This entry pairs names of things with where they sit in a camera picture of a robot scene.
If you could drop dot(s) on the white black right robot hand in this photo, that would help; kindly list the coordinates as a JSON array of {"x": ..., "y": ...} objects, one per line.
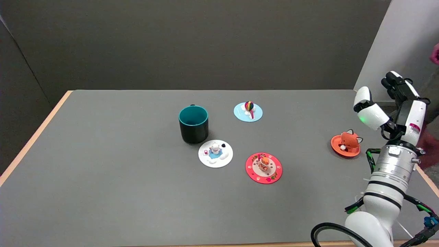
[{"x": 410, "y": 116}]

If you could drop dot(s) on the light blue balloon cup lid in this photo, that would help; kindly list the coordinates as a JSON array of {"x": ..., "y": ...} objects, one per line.
[{"x": 241, "y": 115}]

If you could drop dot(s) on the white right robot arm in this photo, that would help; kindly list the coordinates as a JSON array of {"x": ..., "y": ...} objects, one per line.
[{"x": 386, "y": 192}]

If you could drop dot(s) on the orange fox cup lid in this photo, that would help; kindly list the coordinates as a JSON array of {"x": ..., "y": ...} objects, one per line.
[{"x": 348, "y": 140}]

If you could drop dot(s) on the red lucky cat cup lid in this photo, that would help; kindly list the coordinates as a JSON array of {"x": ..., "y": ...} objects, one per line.
[{"x": 253, "y": 173}]

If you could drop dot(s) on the white cat cup lid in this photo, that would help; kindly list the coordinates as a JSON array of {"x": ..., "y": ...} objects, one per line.
[{"x": 221, "y": 158}]

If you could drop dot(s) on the person in dark clothes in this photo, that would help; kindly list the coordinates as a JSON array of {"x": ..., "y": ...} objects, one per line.
[{"x": 430, "y": 147}]

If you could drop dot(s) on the teal ceramic mug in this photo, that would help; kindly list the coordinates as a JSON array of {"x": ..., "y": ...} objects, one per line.
[{"x": 193, "y": 128}]

